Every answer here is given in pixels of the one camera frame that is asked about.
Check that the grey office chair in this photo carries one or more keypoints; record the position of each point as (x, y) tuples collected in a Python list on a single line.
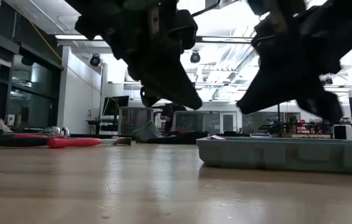
[(135, 119), (188, 121)]

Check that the background robot station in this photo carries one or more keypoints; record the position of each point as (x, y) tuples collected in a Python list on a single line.
[(275, 127), (316, 127)]

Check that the black ceiling dome camera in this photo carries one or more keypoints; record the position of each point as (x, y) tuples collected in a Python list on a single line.
[(195, 57), (95, 60)]

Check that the grey plastic tool case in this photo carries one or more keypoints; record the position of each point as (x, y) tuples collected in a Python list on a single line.
[(272, 155)]

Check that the black work glove green cuff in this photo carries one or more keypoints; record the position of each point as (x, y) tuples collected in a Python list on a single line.
[(146, 130)]

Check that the white box device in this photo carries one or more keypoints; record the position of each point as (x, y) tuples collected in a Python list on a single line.
[(342, 132)]

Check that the person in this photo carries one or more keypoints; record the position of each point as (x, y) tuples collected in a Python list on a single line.
[(173, 113)]

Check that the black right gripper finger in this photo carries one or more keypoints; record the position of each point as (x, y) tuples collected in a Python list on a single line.
[(266, 90), (322, 105)]

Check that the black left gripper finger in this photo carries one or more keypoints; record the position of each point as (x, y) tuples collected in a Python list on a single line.
[(169, 84), (148, 98)]

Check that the shiny metal object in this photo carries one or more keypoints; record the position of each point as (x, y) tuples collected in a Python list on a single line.
[(59, 130)]

